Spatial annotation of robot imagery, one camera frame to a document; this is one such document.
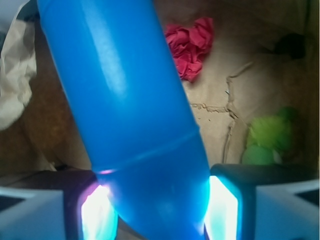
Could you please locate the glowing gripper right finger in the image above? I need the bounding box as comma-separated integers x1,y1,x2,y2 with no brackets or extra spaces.
204,164,320,240

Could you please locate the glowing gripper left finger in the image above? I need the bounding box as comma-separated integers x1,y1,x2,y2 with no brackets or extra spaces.
0,170,118,240

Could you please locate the blue plastic bottle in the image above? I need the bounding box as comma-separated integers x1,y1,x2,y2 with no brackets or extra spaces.
37,0,210,240

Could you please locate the green plush toy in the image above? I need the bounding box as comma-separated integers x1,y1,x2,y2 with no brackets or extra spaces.
241,106,298,166

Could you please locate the brown paper bag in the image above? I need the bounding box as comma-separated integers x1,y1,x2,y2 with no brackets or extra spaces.
0,0,319,175

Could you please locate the crumpled red paper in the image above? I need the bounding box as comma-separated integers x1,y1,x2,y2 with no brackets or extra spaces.
164,17,214,83

